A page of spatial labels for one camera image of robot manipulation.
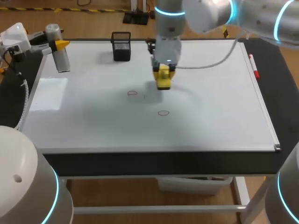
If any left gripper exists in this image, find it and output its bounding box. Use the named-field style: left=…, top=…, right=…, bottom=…
left=0, top=22, right=71, bottom=63

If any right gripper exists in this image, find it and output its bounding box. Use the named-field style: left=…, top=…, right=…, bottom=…
left=147, top=34, right=182, bottom=70

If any yellow eraser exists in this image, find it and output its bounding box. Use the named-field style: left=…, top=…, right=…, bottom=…
left=153, top=65, right=175, bottom=91

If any large whiteboard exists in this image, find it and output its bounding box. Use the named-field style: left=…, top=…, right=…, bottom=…
left=20, top=38, right=282, bottom=155

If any red whiteboard marker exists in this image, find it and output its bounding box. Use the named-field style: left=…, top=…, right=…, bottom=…
left=248, top=53, right=261, bottom=81

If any black mesh cup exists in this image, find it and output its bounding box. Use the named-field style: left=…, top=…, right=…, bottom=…
left=110, top=31, right=132, bottom=62

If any white cable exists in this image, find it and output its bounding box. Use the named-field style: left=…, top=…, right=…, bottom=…
left=174, top=31, right=252, bottom=70
left=0, top=45, right=31, bottom=130

